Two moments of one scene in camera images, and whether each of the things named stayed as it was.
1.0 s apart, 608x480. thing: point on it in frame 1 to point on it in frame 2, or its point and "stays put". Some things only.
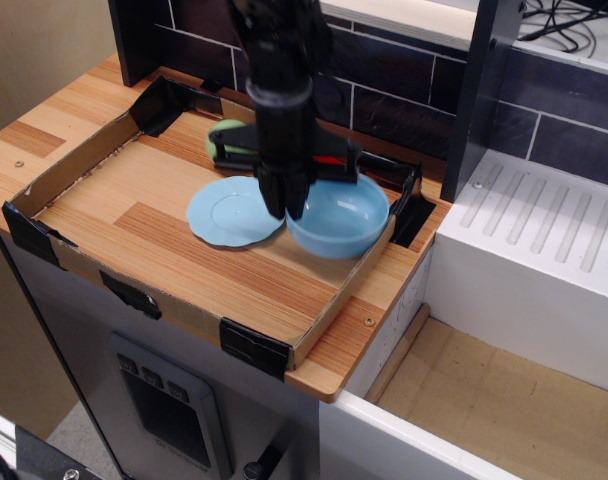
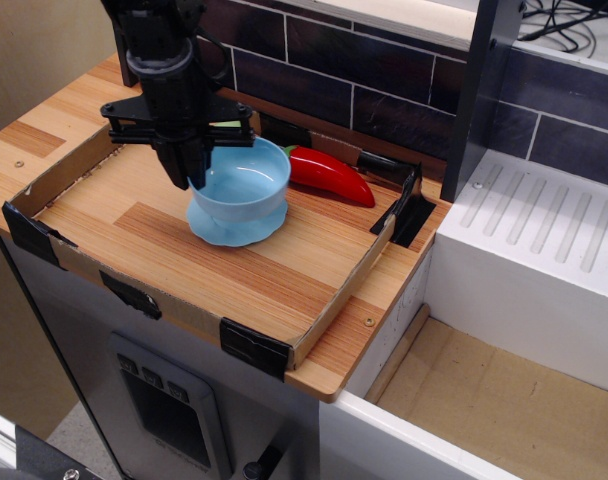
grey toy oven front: x=169 y=403 stays put
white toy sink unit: x=501 y=356 stays put
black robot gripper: x=285 y=149 to x=181 y=123
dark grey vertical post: x=495 y=34 stays put
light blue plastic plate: x=232 y=211 stays put
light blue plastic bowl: x=341 y=219 to x=244 y=197
